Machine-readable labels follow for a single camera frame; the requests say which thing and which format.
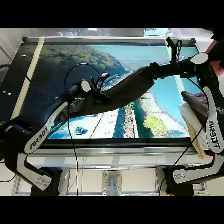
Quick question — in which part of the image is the brown garment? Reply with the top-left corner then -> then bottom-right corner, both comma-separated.
180,90 -> 209,123

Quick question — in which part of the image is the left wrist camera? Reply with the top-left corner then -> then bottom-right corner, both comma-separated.
95,71 -> 111,92

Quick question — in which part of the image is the white garment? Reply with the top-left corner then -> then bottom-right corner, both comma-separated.
178,103 -> 208,162

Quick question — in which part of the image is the black cable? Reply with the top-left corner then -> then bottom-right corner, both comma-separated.
158,78 -> 209,197
63,62 -> 101,197

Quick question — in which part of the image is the dark green shirt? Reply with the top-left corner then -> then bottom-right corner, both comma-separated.
61,64 -> 159,116

